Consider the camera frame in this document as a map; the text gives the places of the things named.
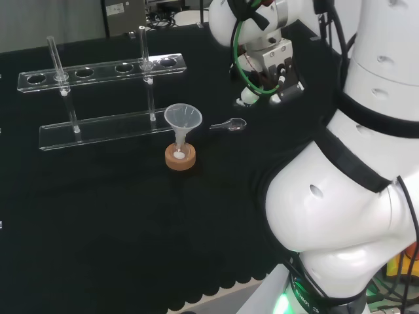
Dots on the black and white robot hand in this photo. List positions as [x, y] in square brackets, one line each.
[273, 55]

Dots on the clear plastic funnel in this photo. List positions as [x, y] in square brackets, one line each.
[183, 116]

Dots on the glass round-bottom flask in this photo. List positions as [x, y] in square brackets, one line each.
[187, 153]

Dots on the clear acrylic funnel stand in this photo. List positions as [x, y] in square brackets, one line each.
[98, 131]

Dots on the grey metal box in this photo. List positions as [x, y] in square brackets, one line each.
[124, 16]

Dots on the black bench cloth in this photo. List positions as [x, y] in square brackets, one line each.
[98, 212]

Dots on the yellow stop button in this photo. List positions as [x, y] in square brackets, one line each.
[401, 263]

